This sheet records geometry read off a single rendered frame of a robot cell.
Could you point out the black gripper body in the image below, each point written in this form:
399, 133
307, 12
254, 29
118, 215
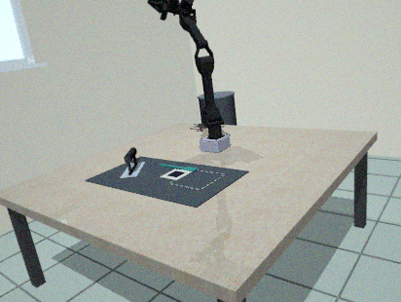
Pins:
171, 9

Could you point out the white square tile with dark centre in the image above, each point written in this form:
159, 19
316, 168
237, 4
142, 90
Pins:
176, 174

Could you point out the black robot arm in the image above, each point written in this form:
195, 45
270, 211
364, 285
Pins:
205, 66

